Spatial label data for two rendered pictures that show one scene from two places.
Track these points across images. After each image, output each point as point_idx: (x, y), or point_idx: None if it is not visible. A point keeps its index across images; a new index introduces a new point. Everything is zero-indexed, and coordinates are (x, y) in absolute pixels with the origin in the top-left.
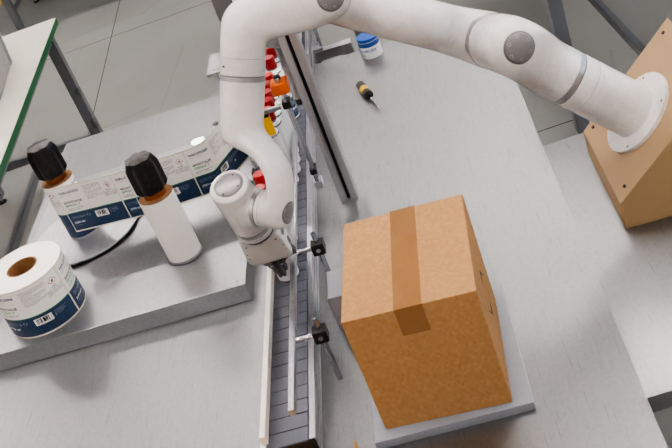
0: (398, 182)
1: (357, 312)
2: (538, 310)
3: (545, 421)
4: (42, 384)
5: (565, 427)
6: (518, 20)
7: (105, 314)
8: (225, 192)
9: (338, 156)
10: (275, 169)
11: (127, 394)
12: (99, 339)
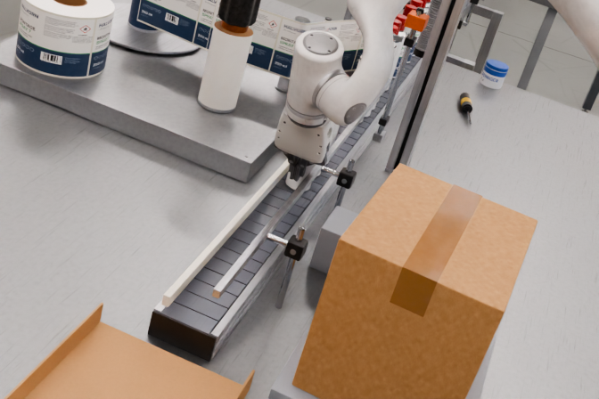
0: None
1: (363, 242)
2: (516, 392)
3: None
4: (4, 110)
5: None
6: None
7: (107, 96)
8: (312, 47)
9: (416, 124)
10: (377, 61)
11: (70, 173)
12: (84, 113)
